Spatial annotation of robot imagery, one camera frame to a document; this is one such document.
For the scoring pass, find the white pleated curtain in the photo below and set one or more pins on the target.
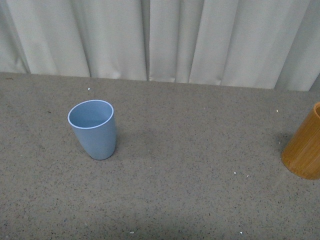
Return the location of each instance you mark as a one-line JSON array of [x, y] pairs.
[[271, 44]]

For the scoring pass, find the blue plastic cup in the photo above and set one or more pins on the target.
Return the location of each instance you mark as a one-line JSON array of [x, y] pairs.
[[93, 123]]

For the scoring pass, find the orange bamboo holder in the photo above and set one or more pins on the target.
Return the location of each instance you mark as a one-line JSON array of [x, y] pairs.
[[301, 156]]

